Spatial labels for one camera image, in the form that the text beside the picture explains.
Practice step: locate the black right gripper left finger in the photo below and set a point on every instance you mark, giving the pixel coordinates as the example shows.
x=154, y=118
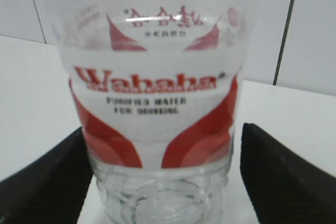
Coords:
x=52, y=189

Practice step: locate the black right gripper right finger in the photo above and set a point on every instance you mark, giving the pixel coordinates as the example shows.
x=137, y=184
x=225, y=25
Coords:
x=282, y=186

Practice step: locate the clear Wahaha water bottle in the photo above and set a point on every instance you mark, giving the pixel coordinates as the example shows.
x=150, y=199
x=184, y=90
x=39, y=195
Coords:
x=156, y=85

